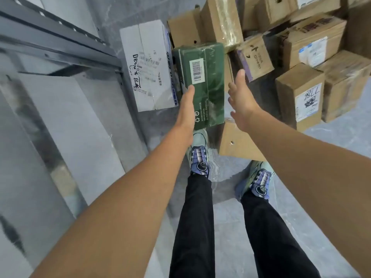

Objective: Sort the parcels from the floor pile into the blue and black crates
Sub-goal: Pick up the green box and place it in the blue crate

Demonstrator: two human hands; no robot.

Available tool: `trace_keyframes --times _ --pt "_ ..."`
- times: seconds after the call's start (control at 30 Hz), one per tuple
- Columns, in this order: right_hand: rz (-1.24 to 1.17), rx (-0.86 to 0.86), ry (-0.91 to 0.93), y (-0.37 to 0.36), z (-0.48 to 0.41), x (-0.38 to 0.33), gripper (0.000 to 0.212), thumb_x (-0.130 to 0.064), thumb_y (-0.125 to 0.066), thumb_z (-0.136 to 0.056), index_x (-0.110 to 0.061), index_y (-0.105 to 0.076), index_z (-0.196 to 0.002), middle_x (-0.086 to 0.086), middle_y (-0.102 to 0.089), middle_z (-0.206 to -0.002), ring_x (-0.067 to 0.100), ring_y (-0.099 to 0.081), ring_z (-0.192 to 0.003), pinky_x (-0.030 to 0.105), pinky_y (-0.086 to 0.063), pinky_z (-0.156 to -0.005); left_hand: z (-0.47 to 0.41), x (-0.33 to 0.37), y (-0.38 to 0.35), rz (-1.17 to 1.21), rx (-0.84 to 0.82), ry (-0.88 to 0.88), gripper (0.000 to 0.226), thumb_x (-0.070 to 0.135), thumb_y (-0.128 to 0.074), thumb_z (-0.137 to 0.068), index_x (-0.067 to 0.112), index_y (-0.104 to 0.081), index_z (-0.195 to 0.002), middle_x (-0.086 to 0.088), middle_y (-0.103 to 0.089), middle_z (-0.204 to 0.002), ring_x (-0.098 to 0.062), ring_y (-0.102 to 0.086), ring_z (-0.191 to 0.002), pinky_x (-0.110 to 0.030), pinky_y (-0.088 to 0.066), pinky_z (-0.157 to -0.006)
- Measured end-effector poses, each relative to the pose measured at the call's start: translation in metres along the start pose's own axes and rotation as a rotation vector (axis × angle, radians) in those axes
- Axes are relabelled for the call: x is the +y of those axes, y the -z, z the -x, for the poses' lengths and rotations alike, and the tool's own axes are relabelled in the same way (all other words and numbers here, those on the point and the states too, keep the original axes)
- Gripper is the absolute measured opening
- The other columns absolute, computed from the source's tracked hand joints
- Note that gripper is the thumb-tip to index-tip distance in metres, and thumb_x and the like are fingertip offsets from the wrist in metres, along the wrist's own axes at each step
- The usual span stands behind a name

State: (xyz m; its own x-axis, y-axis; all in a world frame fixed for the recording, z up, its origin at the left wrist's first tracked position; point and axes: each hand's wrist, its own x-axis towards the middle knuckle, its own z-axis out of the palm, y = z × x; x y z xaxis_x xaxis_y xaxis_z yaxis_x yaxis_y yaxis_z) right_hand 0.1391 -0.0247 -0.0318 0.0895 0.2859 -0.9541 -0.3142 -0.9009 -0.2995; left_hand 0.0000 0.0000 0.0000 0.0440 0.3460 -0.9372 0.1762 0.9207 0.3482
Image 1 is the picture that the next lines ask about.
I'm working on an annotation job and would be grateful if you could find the person's right leg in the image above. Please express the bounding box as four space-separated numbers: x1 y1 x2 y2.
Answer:
240 191 321 278

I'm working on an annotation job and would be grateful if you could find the white cardboard box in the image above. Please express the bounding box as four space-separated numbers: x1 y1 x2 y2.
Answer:
119 19 179 113

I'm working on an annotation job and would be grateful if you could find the person's left hand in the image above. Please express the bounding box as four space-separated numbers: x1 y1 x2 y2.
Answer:
173 85 196 139

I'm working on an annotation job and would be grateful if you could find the person's leg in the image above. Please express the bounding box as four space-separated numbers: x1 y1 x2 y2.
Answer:
240 191 321 278
169 173 216 278

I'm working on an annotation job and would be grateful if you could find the person's left forearm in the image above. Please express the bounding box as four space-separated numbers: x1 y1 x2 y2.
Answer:
29 127 194 278

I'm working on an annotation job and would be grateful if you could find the pile of brown cardboard boxes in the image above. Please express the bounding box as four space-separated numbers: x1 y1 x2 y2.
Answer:
167 0 371 133

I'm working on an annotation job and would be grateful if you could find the green cardboard box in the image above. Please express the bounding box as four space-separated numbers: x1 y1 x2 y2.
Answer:
172 42 226 131

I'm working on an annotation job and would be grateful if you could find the person's right hand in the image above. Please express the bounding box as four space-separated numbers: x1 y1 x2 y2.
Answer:
227 69 260 133

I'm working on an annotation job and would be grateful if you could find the person's right forearm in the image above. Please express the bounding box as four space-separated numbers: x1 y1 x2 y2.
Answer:
245 108 371 278

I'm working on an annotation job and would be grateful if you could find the brown cardboard box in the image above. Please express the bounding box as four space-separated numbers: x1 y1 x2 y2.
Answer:
218 120 267 162

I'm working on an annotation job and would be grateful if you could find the person's right shoe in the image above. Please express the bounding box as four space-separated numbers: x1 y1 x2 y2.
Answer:
234 160 275 202

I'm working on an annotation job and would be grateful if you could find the grey metal shelf rack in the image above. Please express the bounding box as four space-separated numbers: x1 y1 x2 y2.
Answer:
0 0 151 278

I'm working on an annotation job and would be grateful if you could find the person's left leg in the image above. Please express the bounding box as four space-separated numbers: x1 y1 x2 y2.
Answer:
169 173 216 278

